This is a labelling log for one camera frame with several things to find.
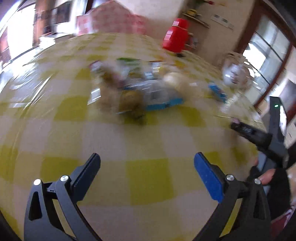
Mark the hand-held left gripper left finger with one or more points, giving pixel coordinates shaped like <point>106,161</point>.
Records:
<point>89,171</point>

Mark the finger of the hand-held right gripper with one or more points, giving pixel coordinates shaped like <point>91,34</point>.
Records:
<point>252,135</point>

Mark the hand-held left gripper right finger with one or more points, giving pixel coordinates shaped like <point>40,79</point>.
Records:
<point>209,176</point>

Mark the small blue snack packet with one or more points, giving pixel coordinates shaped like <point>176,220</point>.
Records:
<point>217,92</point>

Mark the olive green snack packet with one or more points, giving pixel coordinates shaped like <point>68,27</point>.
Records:
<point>131,104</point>

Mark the brown snack packet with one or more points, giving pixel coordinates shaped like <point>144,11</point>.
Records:
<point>108,88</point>

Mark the cream bun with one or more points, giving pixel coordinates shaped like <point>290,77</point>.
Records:
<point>180,83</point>

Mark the blue-edged clear snack packet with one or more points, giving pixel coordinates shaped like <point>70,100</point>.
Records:
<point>159,97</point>

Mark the red white snack packet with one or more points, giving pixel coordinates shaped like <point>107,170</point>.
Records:
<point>96,66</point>

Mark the green white snack packet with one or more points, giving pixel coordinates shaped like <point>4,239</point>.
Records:
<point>129,66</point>

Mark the person's right hand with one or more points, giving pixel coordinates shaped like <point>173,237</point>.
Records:
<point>268,177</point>

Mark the white floral teapot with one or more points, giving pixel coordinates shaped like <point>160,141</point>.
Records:
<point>233,74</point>

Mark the yellow checked tablecloth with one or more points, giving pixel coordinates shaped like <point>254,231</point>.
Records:
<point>150,139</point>

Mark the brown framed glass door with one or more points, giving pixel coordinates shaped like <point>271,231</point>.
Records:
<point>266,53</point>

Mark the person's red garment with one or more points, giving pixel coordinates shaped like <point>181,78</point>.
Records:
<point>285,214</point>

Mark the small black item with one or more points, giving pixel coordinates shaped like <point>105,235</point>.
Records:
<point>180,55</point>

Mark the red thermos jug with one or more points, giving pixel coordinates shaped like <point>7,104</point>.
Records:
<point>175,37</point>

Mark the pink checked cloth cover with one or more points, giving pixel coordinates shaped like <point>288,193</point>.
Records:
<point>115,20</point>

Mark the wooden corner wall shelf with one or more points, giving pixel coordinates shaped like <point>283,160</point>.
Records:
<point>196,18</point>

